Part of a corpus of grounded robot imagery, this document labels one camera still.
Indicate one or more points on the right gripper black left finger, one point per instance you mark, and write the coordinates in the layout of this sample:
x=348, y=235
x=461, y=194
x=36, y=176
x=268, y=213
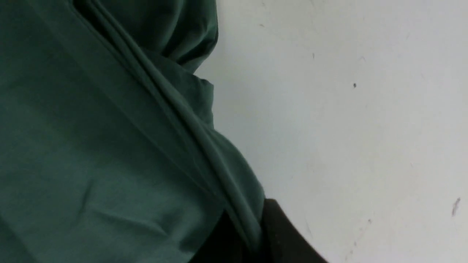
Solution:
x=224, y=245

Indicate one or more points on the green long-sleeve top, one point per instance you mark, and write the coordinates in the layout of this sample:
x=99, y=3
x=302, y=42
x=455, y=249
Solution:
x=108, y=148

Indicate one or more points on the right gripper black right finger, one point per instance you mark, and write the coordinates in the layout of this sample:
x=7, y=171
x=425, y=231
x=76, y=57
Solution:
x=284, y=242

